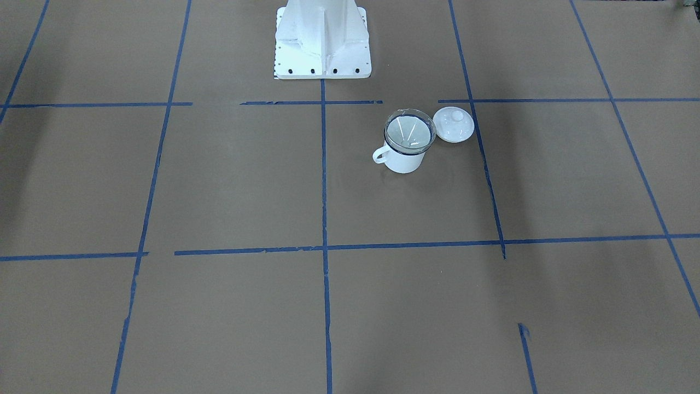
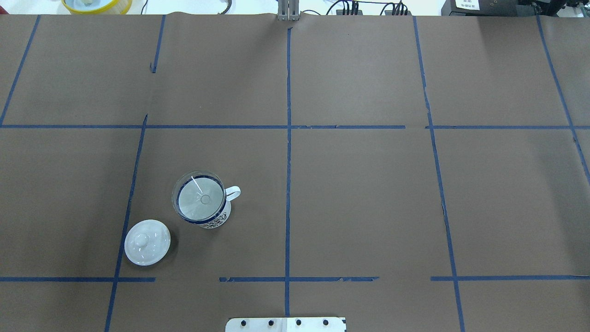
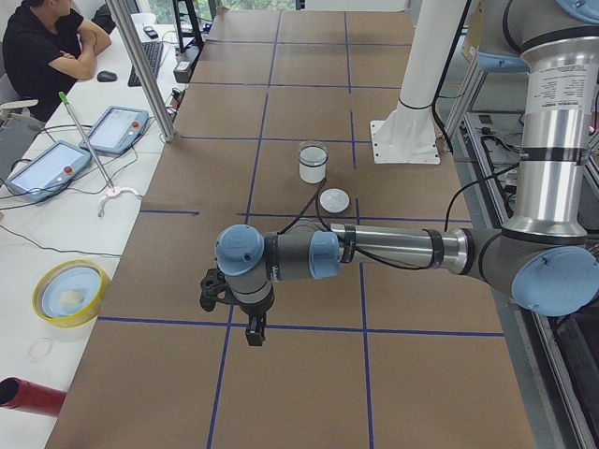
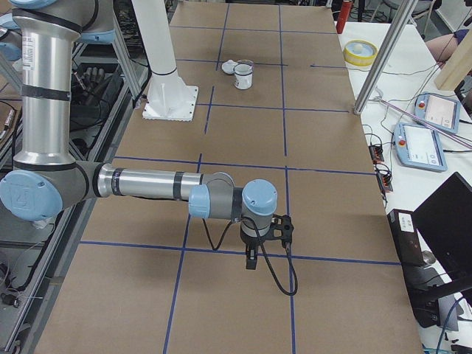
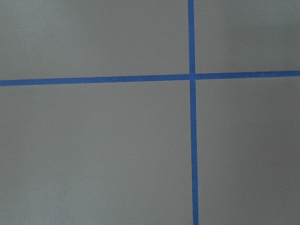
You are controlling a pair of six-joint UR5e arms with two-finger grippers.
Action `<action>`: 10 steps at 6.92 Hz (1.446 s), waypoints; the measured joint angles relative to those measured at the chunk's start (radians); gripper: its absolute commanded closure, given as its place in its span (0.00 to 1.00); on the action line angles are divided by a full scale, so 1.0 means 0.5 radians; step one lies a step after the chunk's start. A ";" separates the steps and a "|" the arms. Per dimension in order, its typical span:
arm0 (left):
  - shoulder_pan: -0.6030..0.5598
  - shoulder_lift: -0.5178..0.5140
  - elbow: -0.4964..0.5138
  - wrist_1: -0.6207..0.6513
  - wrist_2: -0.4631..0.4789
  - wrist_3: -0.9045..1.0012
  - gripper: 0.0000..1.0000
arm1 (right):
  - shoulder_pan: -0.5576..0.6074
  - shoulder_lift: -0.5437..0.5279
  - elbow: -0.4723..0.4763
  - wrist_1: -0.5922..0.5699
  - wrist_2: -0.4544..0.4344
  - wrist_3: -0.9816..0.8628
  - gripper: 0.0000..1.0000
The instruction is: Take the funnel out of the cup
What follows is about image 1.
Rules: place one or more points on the clear plastic funnel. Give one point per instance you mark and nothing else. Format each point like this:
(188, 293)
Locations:
(409, 131)

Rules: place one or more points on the white enamel mug blue rim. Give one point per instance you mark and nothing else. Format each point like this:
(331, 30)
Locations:
(396, 162)

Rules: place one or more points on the white ceramic lid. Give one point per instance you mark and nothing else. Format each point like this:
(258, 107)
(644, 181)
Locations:
(453, 124)

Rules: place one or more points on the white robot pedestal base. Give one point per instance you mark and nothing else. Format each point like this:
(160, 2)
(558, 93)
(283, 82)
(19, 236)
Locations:
(322, 39)

